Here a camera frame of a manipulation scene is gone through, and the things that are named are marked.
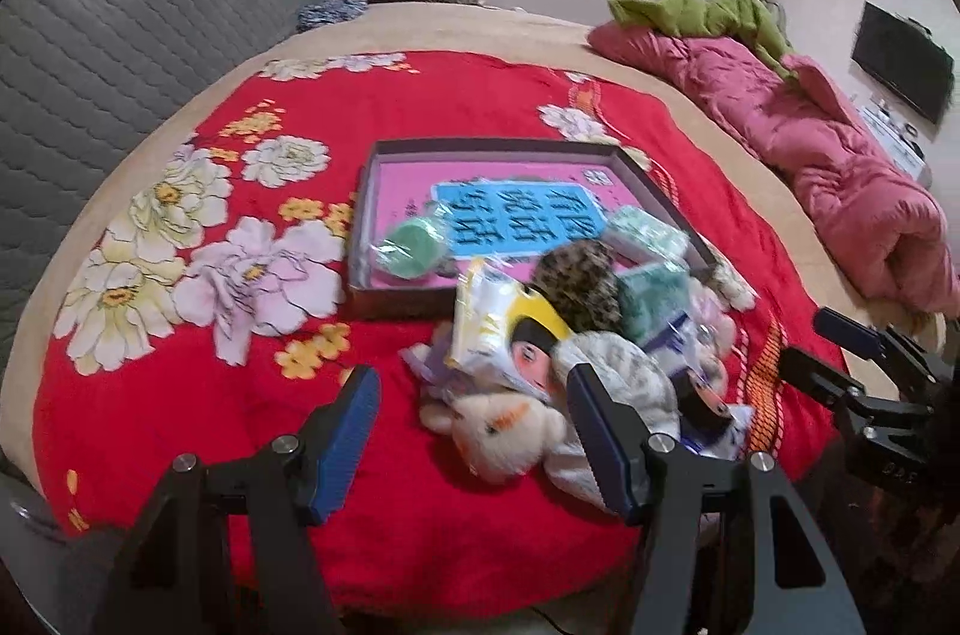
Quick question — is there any white cabinet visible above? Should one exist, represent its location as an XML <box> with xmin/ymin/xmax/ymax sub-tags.
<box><xmin>859</xmin><ymin>99</ymin><xmax>935</xmax><ymax>186</ymax></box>

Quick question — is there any purple cartoon face packet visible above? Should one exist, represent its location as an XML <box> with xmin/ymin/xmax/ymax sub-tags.
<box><xmin>649</xmin><ymin>305</ymin><xmax>755</xmax><ymax>456</ymax></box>

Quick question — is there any blue patterned cloth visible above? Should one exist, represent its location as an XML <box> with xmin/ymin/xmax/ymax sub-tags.
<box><xmin>296</xmin><ymin>0</ymin><xmax>368</xmax><ymax>32</ymax></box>

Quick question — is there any cream bunny plush purple bow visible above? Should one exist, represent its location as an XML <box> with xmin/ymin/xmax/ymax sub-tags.
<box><xmin>401</xmin><ymin>342</ymin><xmax>569</xmax><ymax>484</ymax></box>

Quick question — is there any red floral blanket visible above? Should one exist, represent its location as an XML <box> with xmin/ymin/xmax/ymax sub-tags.
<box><xmin>30</xmin><ymin>50</ymin><xmax>856</xmax><ymax>621</ymax></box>

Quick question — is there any black television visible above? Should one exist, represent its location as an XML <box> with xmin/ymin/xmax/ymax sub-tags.
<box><xmin>851</xmin><ymin>1</ymin><xmax>957</xmax><ymax>125</ymax></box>

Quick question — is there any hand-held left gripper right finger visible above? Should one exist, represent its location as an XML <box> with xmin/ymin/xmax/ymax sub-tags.
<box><xmin>566</xmin><ymin>363</ymin><xmax>863</xmax><ymax>635</ymax></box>

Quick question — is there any leopard print scrunchie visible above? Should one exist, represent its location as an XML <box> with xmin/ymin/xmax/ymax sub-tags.
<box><xmin>531</xmin><ymin>239</ymin><xmax>623</xmax><ymax>332</ymax></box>

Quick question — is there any green cloth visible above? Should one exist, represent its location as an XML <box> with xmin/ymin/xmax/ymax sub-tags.
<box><xmin>607</xmin><ymin>0</ymin><xmax>796</xmax><ymax>77</ymax></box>

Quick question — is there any pink book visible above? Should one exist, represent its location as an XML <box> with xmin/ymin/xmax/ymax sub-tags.
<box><xmin>367</xmin><ymin>155</ymin><xmax>676</xmax><ymax>291</ymax></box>

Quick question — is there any grey quilted headboard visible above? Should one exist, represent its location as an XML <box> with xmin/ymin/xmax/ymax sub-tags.
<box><xmin>0</xmin><ymin>0</ymin><xmax>335</xmax><ymax>366</ymax></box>

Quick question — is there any green tissue packet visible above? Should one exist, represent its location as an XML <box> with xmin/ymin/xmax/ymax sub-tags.
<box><xmin>619</xmin><ymin>267</ymin><xmax>698</xmax><ymax>344</ymax></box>
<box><xmin>600</xmin><ymin>206</ymin><xmax>691</xmax><ymax>265</ymax></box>

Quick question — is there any green scrunchie packet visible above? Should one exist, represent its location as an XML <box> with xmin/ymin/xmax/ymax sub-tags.
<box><xmin>375</xmin><ymin>215</ymin><xmax>452</xmax><ymax>285</ymax></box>

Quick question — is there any pink shallow box tray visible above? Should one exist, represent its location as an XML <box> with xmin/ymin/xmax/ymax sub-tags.
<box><xmin>346</xmin><ymin>138</ymin><xmax>721</xmax><ymax>321</ymax></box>

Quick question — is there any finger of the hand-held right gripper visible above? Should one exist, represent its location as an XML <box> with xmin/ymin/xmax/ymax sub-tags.
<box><xmin>814</xmin><ymin>306</ymin><xmax>938</xmax><ymax>381</ymax></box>
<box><xmin>778</xmin><ymin>346</ymin><xmax>931</xmax><ymax>434</ymax></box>

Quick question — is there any pink bunny plush with tiara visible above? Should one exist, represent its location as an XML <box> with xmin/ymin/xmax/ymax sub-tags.
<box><xmin>686</xmin><ymin>264</ymin><xmax>758</xmax><ymax>374</ymax></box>

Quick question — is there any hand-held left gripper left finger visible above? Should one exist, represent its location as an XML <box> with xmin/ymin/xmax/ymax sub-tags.
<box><xmin>90</xmin><ymin>365</ymin><xmax>383</xmax><ymax>635</ymax></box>

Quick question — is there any pink quilt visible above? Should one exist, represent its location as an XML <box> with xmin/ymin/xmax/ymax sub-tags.
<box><xmin>589</xmin><ymin>22</ymin><xmax>960</xmax><ymax>314</ymax></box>

